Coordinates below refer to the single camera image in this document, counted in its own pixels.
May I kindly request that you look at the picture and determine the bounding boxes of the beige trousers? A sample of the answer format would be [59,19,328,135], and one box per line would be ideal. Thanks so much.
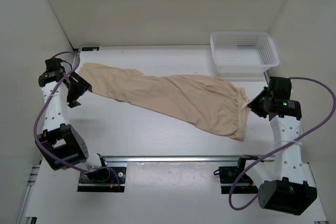
[79,63,249,141]

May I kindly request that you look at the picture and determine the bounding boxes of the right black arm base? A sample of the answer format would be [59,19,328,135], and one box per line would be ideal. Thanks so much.
[213,155,258,195]

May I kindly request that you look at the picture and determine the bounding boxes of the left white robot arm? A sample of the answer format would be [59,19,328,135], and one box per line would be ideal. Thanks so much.
[34,58,110,182]

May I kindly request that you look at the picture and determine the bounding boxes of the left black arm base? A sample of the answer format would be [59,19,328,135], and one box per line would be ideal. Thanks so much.
[77,163,127,193]

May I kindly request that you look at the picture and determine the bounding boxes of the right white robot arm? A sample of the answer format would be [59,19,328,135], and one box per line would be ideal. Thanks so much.
[236,77,317,216]

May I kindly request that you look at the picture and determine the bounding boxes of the white plastic basket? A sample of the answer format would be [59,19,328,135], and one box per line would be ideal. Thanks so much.
[210,31,279,76]

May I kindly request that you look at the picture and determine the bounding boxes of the black corner bracket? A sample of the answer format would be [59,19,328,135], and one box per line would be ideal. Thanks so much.
[81,47,100,51]

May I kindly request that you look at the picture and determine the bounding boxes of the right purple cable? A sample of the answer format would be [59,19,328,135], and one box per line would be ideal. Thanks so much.
[228,77,336,211]

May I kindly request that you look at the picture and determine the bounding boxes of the purple cable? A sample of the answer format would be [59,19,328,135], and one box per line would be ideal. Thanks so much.
[228,77,336,211]
[34,51,121,192]

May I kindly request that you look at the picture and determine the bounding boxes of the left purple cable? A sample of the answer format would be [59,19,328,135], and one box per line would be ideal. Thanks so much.
[34,51,121,192]

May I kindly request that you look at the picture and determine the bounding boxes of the aluminium rail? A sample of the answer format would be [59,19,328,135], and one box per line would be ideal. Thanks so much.
[26,157,276,223]

